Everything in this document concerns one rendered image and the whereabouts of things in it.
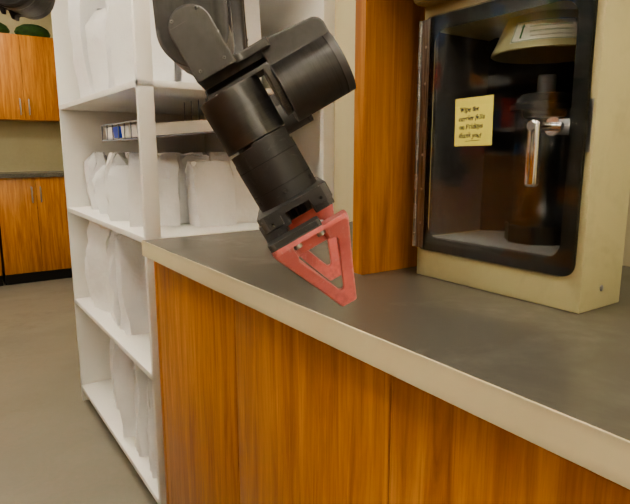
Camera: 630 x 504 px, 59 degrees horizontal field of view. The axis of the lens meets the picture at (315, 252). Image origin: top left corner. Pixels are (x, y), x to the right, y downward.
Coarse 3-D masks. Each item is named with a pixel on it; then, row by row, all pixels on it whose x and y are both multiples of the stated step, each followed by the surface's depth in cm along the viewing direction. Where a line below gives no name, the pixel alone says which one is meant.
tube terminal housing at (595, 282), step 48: (480, 0) 86; (624, 0) 73; (624, 48) 75; (624, 96) 77; (624, 144) 79; (624, 192) 81; (624, 240) 83; (480, 288) 92; (528, 288) 85; (576, 288) 78
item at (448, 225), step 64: (512, 0) 80; (576, 0) 73; (448, 64) 91; (512, 64) 82; (576, 64) 74; (448, 128) 93; (512, 128) 83; (576, 128) 74; (448, 192) 94; (512, 192) 84; (576, 192) 75; (512, 256) 85
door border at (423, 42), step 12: (420, 48) 96; (420, 72) 96; (420, 96) 97; (420, 108) 97; (420, 120) 98; (420, 132) 98; (420, 144) 98; (420, 156) 99; (420, 168) 99; (420, 180) 99; (420, 192) 100; (420, 204) 100; (420, 216) 100; (420, 228) 100; (420, 240) 101
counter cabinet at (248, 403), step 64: (192, 320) 127; (256, 320) 101; (192, 384) 132; (256, 384) 104; (320, 384) 86; (384, 384) 73; (192, 448) 136; (256, 448) 106; (320, 448) 87; (384, 448) 74; (448, 448) 64; (512, 448) 57
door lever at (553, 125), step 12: (540, 120) 74; (552, 120) 77; (528, 132) 75; (540, 132) 74; (552, 132) 77; (528, 144) 75; (540, 144) 75; (528, 156) 75; (528, 168) 75; (528, 180) 76
